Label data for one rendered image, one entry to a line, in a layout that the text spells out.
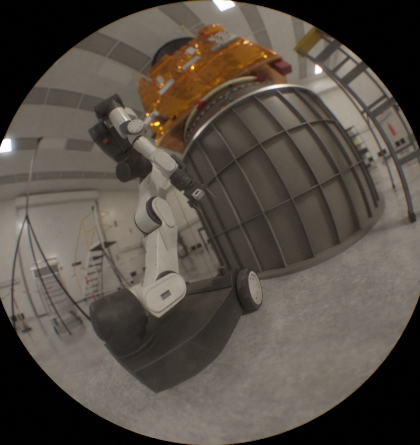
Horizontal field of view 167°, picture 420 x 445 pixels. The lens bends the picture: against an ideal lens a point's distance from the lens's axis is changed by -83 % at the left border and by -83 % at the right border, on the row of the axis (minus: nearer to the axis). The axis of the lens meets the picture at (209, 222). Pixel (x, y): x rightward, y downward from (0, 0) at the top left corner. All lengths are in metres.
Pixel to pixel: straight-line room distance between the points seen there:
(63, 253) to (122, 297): 7.07
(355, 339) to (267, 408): 0.27
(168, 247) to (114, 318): 0.37
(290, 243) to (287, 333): 0.56
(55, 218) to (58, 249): 1.48
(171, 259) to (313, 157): 0.96
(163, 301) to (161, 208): 0.38
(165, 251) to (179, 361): 0.43
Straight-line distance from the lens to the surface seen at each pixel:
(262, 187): 0.90
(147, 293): 0.49
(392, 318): 0.52
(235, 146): 1.01
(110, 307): 0.48
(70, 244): 7.61
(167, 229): 0.62
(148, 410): 0.58
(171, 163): 0.64
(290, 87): 1.36
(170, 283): 0.54
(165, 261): 0.61
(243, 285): 0.61
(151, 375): 0.45
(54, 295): 4.26
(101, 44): 4.89
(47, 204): 8.48
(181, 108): 1.92
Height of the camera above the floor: 0.40
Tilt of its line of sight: 5 degrees up
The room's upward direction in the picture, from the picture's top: 25 degrees counter-clockwise
